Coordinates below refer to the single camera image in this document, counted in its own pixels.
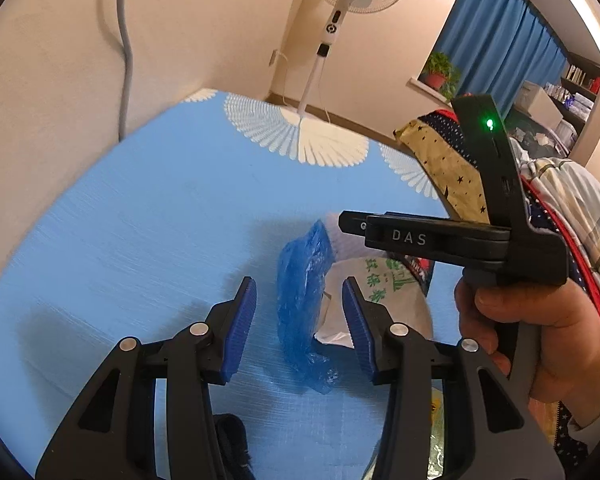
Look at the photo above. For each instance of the green panda packet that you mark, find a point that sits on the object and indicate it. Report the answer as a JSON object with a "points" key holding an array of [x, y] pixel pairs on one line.
{"points": [[436, 440]]}

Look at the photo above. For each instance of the person's right forearm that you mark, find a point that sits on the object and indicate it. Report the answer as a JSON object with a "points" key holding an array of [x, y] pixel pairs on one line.
{"points": [[585, 425]]}

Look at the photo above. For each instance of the potted green plant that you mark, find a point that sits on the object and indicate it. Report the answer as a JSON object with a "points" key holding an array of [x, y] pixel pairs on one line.
{"points": [[437, 77]]}

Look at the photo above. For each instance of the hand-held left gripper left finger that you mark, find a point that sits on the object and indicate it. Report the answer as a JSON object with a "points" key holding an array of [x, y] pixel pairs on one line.
{"points": [[240, 325]]}

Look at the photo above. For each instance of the blue tablecloth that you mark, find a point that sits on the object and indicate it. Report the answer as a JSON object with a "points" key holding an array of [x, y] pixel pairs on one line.
{"points": [[130, 260]]}

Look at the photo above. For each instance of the blue curtain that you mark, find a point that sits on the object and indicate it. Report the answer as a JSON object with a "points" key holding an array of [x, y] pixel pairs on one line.
{"points": [[500, 35]]}

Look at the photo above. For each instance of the striped quilt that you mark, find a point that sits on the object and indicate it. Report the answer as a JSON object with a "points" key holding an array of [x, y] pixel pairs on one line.
{"points": [[575, 195]]}

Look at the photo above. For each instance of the star-print bedsheet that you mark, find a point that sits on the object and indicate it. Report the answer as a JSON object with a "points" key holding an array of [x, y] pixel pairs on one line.
{"points": [[445, 165]]}

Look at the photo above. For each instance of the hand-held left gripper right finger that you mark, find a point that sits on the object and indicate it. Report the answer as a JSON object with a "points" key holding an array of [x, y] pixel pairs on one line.
{"points": [[360, 330]]}

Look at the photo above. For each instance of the dark bookshelf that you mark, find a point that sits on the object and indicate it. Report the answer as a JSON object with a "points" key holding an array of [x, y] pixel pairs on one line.
{"points": [[580, 85]]}

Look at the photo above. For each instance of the white wall outlet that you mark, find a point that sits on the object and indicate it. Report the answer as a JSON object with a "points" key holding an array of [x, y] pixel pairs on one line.
{"points": [[274, 57]]}

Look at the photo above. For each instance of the blue plastic bag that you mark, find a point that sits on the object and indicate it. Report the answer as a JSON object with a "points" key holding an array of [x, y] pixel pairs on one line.
{"points": [[300, 300]]}

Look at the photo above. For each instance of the white window sill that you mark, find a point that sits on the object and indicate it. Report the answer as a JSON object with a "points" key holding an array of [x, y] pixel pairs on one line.
{"points": [[422, 87]]}

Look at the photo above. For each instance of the white cardboard box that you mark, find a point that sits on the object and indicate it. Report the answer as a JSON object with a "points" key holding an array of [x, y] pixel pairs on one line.
{"points": [[535, 100]]}

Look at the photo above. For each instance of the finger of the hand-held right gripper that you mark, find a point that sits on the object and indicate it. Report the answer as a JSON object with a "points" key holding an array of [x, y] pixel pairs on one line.
{"points": [[445, 242], [352, 222]]}

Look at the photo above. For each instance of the person's right hand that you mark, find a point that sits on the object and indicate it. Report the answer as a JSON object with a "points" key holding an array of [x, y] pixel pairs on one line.
{"points": [[575, 345]]}

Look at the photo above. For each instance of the black snack packet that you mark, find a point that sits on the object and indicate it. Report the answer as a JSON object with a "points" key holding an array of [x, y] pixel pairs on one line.
{"points": [[422, 270]]}

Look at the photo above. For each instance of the white plastic bag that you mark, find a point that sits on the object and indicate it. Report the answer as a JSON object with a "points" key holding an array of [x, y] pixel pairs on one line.
{"points": [[410, 305]]}

